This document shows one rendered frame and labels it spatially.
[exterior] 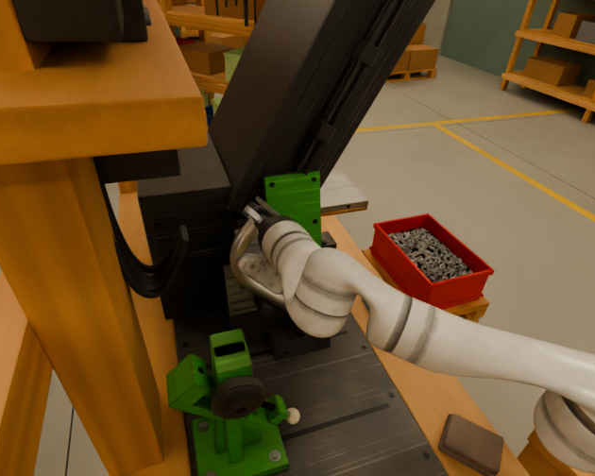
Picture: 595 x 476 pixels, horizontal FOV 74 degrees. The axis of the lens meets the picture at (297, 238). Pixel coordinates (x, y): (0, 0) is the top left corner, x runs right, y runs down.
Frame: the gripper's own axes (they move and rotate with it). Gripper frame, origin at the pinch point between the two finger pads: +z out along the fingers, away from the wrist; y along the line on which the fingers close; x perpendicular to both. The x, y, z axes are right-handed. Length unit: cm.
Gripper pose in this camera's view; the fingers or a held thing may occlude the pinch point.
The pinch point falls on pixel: (263, 217)
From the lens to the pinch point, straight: 75.6
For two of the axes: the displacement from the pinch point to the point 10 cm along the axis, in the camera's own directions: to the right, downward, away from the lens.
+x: -6.6, 7.5, 0.5
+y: -6.8, -5.7, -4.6
